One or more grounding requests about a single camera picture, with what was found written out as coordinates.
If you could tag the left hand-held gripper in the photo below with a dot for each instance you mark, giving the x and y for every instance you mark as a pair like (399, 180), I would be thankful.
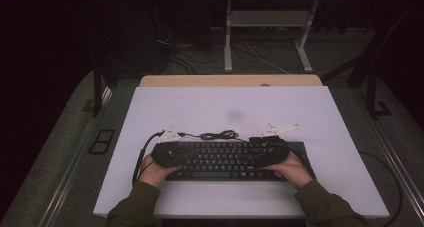
(170, 153)

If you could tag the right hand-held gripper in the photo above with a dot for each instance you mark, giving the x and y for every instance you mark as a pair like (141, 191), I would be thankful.
(275, 153)

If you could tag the black computer keyboard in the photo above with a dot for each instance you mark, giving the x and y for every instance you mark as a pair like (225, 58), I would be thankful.
(216, 160)

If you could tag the person's right hand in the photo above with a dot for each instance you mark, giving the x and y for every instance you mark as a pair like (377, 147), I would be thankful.
(293, 172)

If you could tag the person's left hand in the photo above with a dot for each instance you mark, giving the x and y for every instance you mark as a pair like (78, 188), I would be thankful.
(153, 175)

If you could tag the white table board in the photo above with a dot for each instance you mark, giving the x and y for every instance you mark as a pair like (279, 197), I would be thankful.
(216, 103)

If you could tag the light wooden table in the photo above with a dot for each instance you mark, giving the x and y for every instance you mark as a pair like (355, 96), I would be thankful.
(200, 80)

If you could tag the black metal stand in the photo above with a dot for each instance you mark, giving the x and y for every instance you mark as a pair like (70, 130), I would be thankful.
(97, 93)
(371, 97)

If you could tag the black floor socket frame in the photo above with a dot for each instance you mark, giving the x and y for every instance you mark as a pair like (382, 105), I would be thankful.
(101, 141)

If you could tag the aluminium rail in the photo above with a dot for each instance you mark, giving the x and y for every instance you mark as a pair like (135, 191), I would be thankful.
(63, 187)
(395, 153)

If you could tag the black slanted frame strut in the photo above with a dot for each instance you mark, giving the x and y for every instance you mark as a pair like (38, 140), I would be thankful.
(361, 72)

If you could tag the white metal frame desk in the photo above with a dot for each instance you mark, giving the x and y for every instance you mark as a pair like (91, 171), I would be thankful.
(270, 18)

